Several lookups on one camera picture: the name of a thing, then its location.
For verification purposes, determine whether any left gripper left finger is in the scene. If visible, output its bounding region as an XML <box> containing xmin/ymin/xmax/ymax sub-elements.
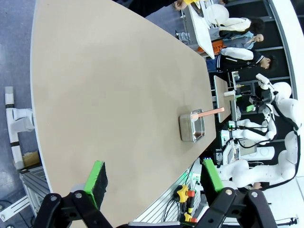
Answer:
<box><xmin>33</xmin><ymin>161</ymin><xmax>112</xmax><ymax>228</ymax></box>

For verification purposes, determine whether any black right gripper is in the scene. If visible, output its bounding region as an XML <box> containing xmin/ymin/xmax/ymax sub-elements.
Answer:
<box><xmin>235</xmin><ymin>89</ymin><xmax>275</xmax><ymax>113</ymax></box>

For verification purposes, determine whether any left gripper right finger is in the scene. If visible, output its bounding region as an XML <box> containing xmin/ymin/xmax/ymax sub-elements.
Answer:
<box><xmin>196</xmin><ymin>158</ymin><xmax>278</xmax><ymax>228</ymax></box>

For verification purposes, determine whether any pink silicone spatula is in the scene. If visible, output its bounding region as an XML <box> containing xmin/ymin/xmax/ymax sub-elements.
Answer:
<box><xmin>191</xmin><ymin>106</ymin><xmax>225</xmax><ymax>120</ymax></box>

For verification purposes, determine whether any person hand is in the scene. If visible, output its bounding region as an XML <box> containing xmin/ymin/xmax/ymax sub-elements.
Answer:
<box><xmin>175</xmin><ymin>0</ymin><xmax>190</xmax><ymax>10</ymax></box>

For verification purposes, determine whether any white box with green lights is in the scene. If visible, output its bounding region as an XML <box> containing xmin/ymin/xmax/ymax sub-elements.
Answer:
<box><xmin>191</xmin><ymin>163</ymin><xmax>203</xmax><ymax>188</ymax></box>

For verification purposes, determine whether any yellow emergency stop box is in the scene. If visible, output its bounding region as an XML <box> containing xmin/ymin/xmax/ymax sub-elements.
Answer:
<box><xmin>183</xmin><ymin>212</ymin><xmax>198</xmax><ymax>223</ymax></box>
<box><xmin>175</xmin><ymin>185</ymin><xmax>196</xmax><ymax>203</ymax></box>

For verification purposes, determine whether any seated person dark hair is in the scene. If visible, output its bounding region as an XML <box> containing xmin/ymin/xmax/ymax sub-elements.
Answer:
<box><xmin>237</xmin><ymin>181</ymin><xmax>271</xmax><ymax>193</ymax></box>

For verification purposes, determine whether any person in varsity jacket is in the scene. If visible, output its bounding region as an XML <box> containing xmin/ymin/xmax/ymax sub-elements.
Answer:
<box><xmin>206</xmin><ymin>47</ymin><xmax>279</xmax><ymax>73</ymax></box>

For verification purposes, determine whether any slotted aluminium mounting plate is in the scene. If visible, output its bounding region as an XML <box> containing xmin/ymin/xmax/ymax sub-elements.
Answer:
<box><xmin>136</xmin><ymin>163</ymin><xmax>207</xmax><ymax>224</ymax></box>

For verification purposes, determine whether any rectangular stainless steel tray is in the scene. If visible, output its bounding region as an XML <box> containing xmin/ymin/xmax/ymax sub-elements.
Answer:
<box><xmin>178</xmin><ymin>108</ymin><xmax>206</xmax><ymax>144</ymax></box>

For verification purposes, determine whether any person in light blue jacket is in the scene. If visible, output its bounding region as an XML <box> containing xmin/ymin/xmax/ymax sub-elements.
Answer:
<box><xmin>222</xmin><ymin>32</ymin><xmax>265</xmax><ymax>50</ymax></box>

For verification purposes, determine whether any orange bag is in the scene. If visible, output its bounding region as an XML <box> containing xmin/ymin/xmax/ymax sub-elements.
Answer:
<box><xmin>197</xmin><ymin>39</ymin><xmax>225</xmax><ymax>53</ymax></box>

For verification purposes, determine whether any cardboard box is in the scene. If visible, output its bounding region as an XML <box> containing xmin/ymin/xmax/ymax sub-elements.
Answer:
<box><xmin>22</xmin><ymin>151</ymin><xmax>41</xmax><ymax>168</ymax></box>

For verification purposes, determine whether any person in cream jacket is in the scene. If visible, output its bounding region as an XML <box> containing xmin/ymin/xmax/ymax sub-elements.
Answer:
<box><xmin>215</xmin><ymin>17</ymin><xmax>266</xmax><ymax>46</ymax></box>

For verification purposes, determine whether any white table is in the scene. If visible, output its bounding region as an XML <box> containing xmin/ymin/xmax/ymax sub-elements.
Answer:
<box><xmin>187</xmin><ymin>0</ymin><xmax>216</xmax><ymax>59</ymax></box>

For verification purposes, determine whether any black stand with device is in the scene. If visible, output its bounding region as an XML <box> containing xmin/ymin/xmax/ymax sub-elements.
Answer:
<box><xmin>276</xmin><ymin>217</ymin><xmax>299</xmax><ymax>226</ymax></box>

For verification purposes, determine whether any white round chair back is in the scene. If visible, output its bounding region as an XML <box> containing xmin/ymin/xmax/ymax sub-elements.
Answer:
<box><xmin>204</xmin><ymin>4</ymin><xmax>230</xmax><ymax>24</ymax></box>

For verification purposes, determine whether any person in black clothing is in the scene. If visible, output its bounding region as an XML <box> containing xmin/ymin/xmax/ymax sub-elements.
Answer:
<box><xmin>111</xmin><ymin>0</ymin><xmax>181</xmax><ymax>18</ymax></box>

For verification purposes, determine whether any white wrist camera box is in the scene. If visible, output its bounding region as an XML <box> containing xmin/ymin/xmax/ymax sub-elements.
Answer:
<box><xmin>256</xmin><ymin>73</ymin><xmax>271</xmax><ymax>86</ymax></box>

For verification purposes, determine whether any long black cable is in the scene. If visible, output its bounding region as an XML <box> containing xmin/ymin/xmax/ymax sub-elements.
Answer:
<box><xmin>163</xmin><ymin>196</ymin><xmax>184</xmax><ymax>222</ymax></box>

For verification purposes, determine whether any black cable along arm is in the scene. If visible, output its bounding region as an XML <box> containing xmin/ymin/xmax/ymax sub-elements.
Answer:
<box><xmin>270</xmin><ymin>99</ymin><xmax>301</xmax><ymax>189</ymax></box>

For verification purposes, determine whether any aluminium extrusion frame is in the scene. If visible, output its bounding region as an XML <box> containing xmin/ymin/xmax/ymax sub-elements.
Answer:
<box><xmin>19</xmin><ymin>166</ymin><xmax>53</xmax><ymax>216</ymax></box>

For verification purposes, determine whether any white metal bracket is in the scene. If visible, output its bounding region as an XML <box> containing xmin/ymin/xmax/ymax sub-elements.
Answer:
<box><xmin>0</xmin><ymin>195</ymin><xmax>31</xmax><ymax>223</ymax></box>

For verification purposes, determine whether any white pipe post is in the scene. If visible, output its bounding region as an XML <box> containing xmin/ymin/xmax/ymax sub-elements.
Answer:
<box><xmin>4</xmin><ymin>86</ymin><xmax>36</xmax><ymax>171</ymax></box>

